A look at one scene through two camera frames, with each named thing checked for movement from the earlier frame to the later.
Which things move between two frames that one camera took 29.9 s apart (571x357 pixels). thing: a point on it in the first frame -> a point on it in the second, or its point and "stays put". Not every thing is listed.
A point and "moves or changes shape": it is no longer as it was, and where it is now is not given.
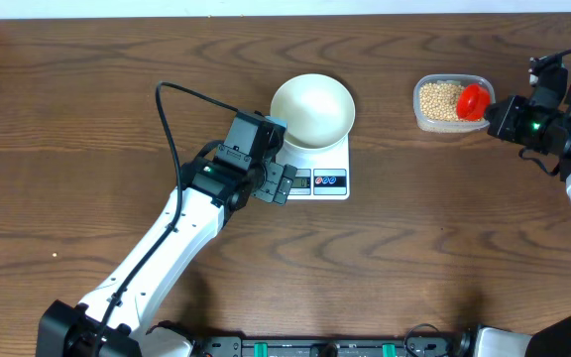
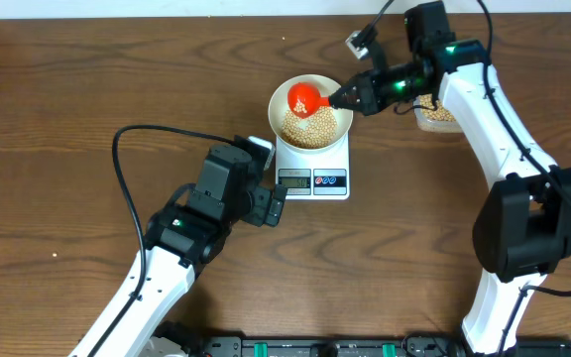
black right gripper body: [532, 126] -> [393, 84]
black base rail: [359, 346] stays put
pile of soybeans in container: [439, 101] stays put
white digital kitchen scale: [321, 174] stays put
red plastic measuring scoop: [473, 100] moves or changes shape
